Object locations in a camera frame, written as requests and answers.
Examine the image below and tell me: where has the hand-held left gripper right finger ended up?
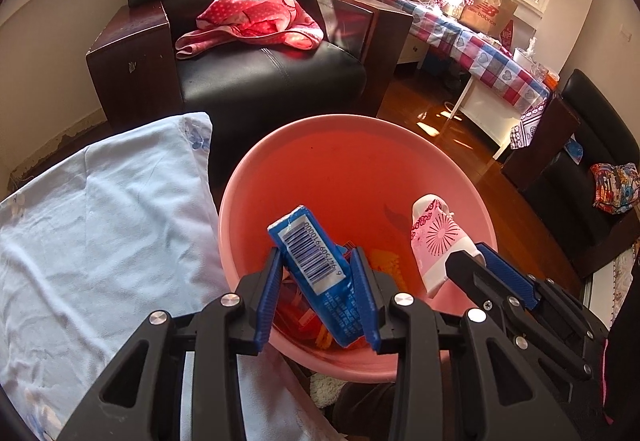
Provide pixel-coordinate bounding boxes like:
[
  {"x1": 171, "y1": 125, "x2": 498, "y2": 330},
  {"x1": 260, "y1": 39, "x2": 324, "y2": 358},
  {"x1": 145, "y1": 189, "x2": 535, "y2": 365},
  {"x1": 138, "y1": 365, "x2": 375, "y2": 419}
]
[{"x1": 350, "y1": 246, "x2": 581, "y2": 441}]

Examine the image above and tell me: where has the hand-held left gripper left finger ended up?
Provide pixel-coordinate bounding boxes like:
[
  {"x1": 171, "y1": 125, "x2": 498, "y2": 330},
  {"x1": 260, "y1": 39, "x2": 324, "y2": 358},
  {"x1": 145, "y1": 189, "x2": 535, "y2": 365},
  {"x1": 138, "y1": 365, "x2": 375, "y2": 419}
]
[{"x1": 57, "y1": 246, "x2": 284, "y2": 441}]

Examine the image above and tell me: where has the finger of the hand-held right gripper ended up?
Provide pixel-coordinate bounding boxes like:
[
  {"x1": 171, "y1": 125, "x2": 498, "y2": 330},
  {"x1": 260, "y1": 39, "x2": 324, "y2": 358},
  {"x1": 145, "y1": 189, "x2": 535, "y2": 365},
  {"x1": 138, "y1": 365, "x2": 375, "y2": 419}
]
[
  {"x1": 472, "y1": 242, "x2": 609, "y2": 363},
  {"x1": 445, "y1": 250, "x2": 592, "y2": 380}
]

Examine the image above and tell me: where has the red pink wrapper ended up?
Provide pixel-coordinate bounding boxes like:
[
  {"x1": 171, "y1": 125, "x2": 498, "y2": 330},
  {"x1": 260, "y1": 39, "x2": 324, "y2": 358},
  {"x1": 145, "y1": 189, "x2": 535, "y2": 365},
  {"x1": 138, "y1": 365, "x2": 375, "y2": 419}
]
[{"x1": 272, "y1": 271, "x2": 332, "y2": 348}]

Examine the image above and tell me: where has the pink white packet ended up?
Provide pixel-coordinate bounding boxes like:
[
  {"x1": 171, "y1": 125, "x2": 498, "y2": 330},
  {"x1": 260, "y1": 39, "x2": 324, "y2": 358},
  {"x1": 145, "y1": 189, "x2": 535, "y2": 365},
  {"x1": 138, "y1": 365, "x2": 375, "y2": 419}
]
[{"x1": 410, "y1": 193, "x2": 478, "y2": 299}]

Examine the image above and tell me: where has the blue packet with barcode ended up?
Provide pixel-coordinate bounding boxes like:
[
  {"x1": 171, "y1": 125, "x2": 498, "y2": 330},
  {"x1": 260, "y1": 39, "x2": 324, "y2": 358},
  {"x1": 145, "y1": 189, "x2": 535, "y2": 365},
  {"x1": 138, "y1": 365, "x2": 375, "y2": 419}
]
[{"x1": 266, "y1": 204, "x2": 368, "y2": 349}]

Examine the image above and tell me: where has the pink plastic bucket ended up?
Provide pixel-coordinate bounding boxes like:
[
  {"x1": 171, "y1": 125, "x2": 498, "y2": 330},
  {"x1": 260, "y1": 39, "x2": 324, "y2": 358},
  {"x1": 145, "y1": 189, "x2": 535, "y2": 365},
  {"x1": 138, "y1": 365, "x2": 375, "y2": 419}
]
[{"x1": 218, "y1": 116, "x2": 499, "y2": 384}]

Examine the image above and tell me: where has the person's dark clothing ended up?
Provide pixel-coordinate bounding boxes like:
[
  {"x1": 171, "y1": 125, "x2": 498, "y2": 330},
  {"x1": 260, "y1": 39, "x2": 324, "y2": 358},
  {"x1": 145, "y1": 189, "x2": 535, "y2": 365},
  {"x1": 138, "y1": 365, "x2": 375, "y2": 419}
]
[{"x1": 602, "y1": 321, "x2": 640, "y2": 441}]

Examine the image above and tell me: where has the white fluffy mat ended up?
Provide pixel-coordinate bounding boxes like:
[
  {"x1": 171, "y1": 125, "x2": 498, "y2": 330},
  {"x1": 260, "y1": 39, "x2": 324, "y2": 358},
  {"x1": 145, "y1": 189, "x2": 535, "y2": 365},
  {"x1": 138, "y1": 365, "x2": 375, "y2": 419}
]
[{"x1": 310, "y1": 372, "x2": 347, "y2": 408}]

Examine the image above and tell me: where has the dark leather armchair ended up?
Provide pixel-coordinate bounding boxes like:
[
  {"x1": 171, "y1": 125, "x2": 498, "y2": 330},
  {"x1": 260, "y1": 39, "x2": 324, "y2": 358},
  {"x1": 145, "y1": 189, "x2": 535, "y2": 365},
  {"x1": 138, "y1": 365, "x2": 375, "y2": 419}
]
[{"x1": 502, "y1": 69, "x2": 640, "y2": 279}]

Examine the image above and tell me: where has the white patterned cloth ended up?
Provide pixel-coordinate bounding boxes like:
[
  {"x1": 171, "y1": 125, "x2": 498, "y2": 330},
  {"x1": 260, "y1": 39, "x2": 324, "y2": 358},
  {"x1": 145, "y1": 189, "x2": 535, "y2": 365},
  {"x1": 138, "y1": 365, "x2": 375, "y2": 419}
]
[{"x1": 582, "y1": 241, "x2": 640, "y2": 328}]

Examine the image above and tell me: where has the colourful printed cloth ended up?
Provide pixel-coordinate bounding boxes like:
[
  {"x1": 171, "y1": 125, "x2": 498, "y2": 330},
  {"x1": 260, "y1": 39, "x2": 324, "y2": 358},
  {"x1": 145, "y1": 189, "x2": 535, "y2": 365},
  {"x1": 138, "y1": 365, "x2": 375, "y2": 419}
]
[{"x1": 590, "y1": 162, "x2": 640, "y2": 215}]

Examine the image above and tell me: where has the light blue cloth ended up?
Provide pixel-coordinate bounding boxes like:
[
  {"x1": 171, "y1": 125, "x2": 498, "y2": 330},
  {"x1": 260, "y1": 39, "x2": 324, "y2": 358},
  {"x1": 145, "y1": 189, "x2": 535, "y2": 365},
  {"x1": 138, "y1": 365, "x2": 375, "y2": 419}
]
[{"x1": 0, "y1": 112, "x2": 346, "y2": 441}]

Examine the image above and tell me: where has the checkered tablecloth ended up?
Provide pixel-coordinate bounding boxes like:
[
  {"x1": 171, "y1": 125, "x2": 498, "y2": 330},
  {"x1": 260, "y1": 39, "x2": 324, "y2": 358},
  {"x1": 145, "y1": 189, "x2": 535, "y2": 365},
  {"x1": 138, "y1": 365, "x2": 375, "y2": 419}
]
[{"x1": 359, "y1": 0, "x2": 556, "y2": 149}]

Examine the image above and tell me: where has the black leather armchair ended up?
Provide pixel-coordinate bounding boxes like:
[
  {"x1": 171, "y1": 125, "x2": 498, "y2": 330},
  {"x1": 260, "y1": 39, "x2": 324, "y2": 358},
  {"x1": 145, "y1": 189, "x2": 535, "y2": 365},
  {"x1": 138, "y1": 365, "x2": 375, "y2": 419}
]
[{"x1": 86, "y1": 0, "x2": 413, "y2": 132}]

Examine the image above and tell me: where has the white plastic bag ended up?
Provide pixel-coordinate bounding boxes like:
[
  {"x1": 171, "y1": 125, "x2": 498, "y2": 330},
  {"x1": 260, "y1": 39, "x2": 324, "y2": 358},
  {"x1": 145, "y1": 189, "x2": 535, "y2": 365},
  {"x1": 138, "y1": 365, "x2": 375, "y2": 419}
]
[{"x1": 515, "y1": 38, "x2": 539, "y2": 68}]

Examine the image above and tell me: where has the white drawer cabinet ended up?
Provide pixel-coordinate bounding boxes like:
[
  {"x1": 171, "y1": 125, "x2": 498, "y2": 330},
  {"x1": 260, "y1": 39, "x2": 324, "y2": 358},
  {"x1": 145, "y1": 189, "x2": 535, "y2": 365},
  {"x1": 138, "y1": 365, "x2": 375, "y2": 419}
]
[{"x1": 397, "y1": 33, "x2": 431, "y2": 70}]

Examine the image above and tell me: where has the brown paper bag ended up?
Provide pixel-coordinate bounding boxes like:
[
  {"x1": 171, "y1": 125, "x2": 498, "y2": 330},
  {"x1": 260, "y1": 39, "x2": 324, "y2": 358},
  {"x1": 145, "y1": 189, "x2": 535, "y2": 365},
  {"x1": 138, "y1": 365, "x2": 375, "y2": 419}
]
[{"x1": 460, "y1": 0, "x2": 518, "y2": 36}]

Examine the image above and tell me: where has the pink polka dot blanket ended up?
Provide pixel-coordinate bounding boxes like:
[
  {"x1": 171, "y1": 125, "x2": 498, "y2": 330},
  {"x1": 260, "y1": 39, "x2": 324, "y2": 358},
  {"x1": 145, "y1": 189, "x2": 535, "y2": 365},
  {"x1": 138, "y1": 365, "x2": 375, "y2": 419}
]
[{"x1": 175, "y1": 0, "x2": 325, "y2": 60}]

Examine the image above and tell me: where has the white table frame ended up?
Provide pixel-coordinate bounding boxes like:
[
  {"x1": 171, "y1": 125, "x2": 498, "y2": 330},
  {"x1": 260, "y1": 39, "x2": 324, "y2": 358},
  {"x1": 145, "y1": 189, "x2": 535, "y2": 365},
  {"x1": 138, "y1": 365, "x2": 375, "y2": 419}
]
[{"x1": 450, "y1": 76, "x2": 521, "y2": 160}]

